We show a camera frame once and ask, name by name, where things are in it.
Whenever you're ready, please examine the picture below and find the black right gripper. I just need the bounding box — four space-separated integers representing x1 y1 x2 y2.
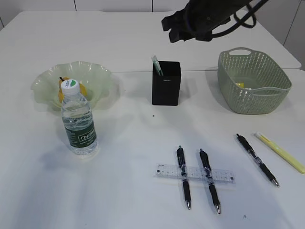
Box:
161 0 253 43

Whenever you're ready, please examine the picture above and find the teal green pen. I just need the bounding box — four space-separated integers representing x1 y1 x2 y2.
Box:
151 55 163 76

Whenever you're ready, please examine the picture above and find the yellow pear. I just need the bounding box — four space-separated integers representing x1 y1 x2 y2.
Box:
58 77 87 103

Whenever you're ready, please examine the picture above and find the black gel pen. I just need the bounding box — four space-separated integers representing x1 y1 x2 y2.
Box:
236 134 280 187
176 146 191 210
199 148 221 214

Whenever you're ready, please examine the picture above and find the clear water bottle green label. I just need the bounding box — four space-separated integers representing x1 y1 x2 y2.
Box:
59 77 97 156

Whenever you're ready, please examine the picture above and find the transparent plastic ruler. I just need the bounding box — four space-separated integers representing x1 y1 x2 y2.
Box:
155 164 236 184

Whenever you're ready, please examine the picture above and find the yellow pen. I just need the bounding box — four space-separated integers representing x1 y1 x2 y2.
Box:
254 132 305 174

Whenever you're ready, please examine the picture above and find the black square pen holder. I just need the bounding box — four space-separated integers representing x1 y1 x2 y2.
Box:
152 61 181 106

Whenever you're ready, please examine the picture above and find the green plastic woven basket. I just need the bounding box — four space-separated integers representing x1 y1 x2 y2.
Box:
217 49 292 115

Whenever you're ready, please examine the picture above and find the green wavy glass plate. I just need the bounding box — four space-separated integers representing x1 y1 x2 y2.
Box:
30 61 120 111

